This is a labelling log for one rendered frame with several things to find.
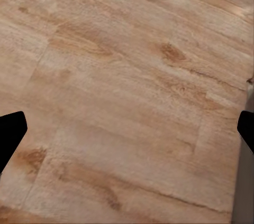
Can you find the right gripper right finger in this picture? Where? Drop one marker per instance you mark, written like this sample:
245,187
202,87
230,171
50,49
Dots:
246,127

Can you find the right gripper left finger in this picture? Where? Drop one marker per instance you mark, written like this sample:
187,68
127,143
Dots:
12,129

